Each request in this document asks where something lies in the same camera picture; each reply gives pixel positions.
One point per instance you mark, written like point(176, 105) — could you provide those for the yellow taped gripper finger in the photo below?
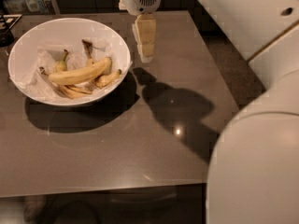
point(144, 29)

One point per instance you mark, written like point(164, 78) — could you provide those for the yellow banana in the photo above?
point(83, 74)

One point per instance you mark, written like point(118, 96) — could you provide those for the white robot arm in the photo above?
point(253, 175)

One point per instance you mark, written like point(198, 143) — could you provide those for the white bowl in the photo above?
point(68, 31)

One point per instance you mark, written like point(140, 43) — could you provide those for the banana peel pieces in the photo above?
point(73, 91)

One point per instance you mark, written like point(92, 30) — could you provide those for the shelf with bottles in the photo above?
point(29, 7)

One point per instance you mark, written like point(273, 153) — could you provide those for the white paper napkin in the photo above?
point(24, 68)

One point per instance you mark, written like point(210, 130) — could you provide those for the black rack at left edge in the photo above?
point(6, 24)

